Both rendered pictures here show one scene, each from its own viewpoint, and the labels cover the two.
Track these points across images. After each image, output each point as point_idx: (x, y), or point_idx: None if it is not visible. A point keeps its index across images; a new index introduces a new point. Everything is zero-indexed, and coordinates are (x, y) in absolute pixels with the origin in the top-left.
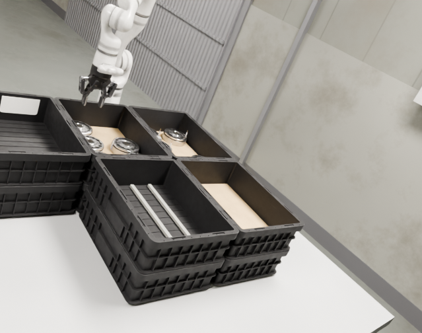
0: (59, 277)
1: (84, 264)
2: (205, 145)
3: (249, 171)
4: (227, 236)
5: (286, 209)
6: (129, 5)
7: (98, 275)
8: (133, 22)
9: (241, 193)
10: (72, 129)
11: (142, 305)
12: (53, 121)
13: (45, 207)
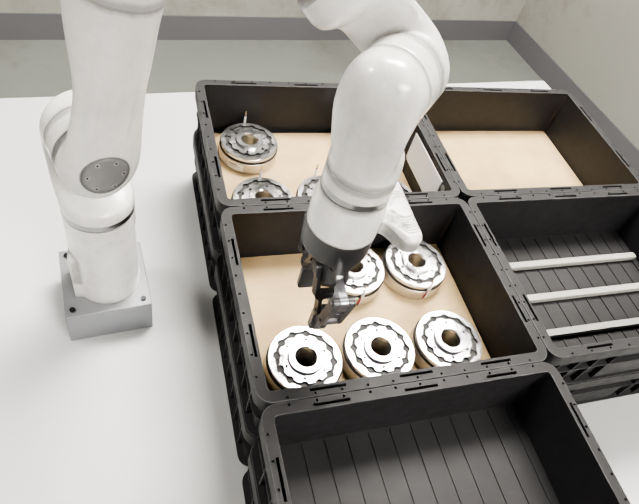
0: None
1: (601, 433)
2: (308, 107)
3: None
4: None
5: (538, 93)
6: (405, 4)
7: (615, 415)
8: (159, 11)
9: (436, 124)
10: (453, 382)
11: None
12: (327, 424)
13: None
